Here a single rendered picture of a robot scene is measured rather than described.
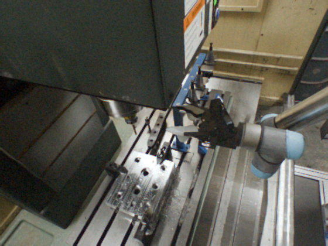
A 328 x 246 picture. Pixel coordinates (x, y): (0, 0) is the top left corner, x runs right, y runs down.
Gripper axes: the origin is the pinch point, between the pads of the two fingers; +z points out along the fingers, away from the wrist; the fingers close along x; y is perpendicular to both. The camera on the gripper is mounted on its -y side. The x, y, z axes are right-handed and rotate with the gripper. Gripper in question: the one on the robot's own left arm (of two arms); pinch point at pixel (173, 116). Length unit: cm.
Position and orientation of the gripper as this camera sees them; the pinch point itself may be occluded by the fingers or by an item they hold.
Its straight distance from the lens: 62.4
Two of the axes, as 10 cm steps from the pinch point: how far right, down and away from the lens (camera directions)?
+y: 0.7, 6.4, 7.6
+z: -9.4, -2.1, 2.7
